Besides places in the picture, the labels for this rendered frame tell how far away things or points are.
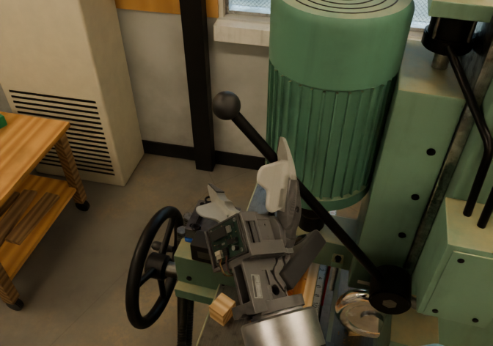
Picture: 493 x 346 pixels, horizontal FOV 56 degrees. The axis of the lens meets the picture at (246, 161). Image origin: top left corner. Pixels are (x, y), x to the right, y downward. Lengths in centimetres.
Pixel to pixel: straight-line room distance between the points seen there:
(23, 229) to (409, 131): 183
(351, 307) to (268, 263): 27
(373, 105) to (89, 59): 162
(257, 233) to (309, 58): 21
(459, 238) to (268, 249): 22
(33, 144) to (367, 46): 169
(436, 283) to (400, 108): 22
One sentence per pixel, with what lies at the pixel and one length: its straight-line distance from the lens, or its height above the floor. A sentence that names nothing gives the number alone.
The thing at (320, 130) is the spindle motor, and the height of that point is 135.
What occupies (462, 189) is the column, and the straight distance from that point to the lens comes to 63.
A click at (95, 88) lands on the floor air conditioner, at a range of 216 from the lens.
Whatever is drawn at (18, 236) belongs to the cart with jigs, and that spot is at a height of 20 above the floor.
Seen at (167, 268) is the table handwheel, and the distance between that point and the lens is 111.
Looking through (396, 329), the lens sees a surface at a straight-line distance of 76.
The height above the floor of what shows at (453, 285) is 123.
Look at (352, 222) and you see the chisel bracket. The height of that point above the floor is 107.
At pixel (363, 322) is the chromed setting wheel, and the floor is 101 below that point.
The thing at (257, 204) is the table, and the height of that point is 90.
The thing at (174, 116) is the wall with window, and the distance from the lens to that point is 247.
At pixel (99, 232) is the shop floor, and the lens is 234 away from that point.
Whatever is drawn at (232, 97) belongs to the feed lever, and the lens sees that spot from 54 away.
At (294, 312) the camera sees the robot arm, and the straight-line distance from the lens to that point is 53.
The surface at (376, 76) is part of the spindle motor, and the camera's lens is 58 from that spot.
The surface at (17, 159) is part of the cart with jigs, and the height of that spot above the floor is 53.
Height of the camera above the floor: 172
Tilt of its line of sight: 42 degrees down
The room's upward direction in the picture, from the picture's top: straight up
